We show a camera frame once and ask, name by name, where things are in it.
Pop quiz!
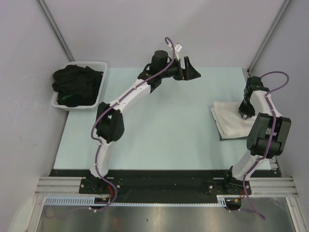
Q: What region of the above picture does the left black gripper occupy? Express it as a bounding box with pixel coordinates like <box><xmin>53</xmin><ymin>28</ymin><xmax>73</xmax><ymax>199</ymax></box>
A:
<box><xmin>160</xmin><ymin>57</ymin><xmax>200</xmax><ymax>81</ymax></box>

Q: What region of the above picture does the white floral t-shirt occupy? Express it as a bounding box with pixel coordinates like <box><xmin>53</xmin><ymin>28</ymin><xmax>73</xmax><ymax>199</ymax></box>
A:
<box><xmin>211</xmin><ymin>101</ymin><xmax>256</xmax><ymax>133</ymax></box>

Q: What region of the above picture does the white plastic basket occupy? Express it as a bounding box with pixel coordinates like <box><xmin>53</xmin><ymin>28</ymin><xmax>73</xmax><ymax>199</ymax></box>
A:
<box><xmin>51</xmin><ymin>61</ymin><xmax>107</xmax><ymax>111</ymax></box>

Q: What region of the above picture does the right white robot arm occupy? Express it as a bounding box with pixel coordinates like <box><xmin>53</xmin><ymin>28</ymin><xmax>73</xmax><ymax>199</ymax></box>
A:
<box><xmin>223</xmin><ymin>76</ymin><xmax>292</xmax><ymax>194</ymax></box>

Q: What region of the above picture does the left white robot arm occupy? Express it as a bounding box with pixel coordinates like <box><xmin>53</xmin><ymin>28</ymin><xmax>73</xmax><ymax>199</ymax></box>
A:
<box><xmin>89</xmin><ymin>50</ymin><xmax>201</xmax><ymax>193</ymax></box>

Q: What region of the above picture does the folded dark grey t-shirt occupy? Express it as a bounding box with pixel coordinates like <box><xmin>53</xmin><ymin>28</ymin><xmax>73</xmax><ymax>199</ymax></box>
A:
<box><xmin>218</xmin><ymin>131</ymin><xmax>249</xmax><ymax>141</ymax></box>

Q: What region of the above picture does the black t-shirt pile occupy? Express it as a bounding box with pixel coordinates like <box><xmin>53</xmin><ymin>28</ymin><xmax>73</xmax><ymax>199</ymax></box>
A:
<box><xmin>52</xmin><ymin>65</ymin><xmax>104</xmax><ymax>107</ymax></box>

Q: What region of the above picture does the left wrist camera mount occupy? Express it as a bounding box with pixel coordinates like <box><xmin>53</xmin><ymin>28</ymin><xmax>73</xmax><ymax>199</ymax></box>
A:
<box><xmin>174</xmin><ymin>43</ymin><xmax>183</xmax><ymax>60</ymax></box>

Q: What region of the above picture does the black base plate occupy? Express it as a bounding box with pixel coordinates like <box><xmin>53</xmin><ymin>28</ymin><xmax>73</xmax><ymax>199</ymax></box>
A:
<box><xmin>49</xmin><ymin>169</ymin><xmax>281</xmax><ymax>204</ymax></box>

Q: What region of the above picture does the aluminium frame rail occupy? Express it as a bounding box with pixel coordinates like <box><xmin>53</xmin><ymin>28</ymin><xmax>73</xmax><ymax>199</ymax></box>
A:
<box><xmin>35</xmin><ymin>177</ymin><xmax>298</xmax><ymax>197</ymax></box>

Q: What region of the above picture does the white slotted cable duct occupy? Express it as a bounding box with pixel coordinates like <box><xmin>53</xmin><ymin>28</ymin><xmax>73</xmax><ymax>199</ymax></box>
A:
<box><xmin>45</xmin><ymin>196</ymin><xmax>226</xmax><ymax>207</ymax></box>

